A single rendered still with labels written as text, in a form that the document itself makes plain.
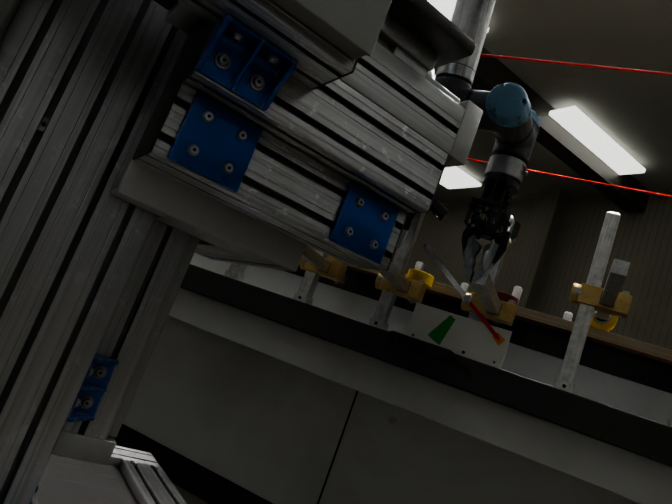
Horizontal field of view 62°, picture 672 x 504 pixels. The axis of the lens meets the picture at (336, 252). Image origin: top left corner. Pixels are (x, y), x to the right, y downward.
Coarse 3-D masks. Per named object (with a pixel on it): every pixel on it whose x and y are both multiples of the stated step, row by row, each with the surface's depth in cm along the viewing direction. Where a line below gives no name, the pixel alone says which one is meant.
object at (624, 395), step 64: (192, 384) 196; (256, 384) 188; (320, 384) 180; (576, 384) 154; (640, 384) 149; (192, 448) 189; (256, 448) 181; (320, 448) 174; (384, 448) 167; (448, 448) 161
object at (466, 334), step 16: (416, 304) 153; (416, 320) 152; (432, 320) 151; (464, 320) 148; (416, 336) 151; (448, 336) 148; (464, 336) 146; (480, 336) 145; (480, 352) 144; (496, 352) 142
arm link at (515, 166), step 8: (496, 160) 111; (504, 160) 110; (512, 160) 110; (520, 160) 111; (488, 168) 112; (496, 168) 111; (504, 168) 110; (512, 168) 110; (520, 168) 111; (512, 176) 110; (520, 176) 111; (520, 184) 112
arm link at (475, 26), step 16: (464, 0) 109; (480, 0) 108; (464, 16) 109; (480, 16) 109; (464, 32) 109; (480, 32) 109; (480, 48) 110; (448, 64) 109; (464, 64) 108; (448, 80) 109; (464, 80) 109; (464, 96) 107
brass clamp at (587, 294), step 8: (576, 288) 140; (584, 288) 140; (592, 288) 139; (600, 288) 138; (576, 296) 140; (584, 296) 139; (592, 296) 138; (600, 296) 138; (624, 296) 136; (632, 296) 136; (576, 304) 143; (592, 304) 138; (600, 304) 137; (616, 304) 136; (624, 304) 135; (608, 312) 139; (616, 312) 136; (624, 312) 135
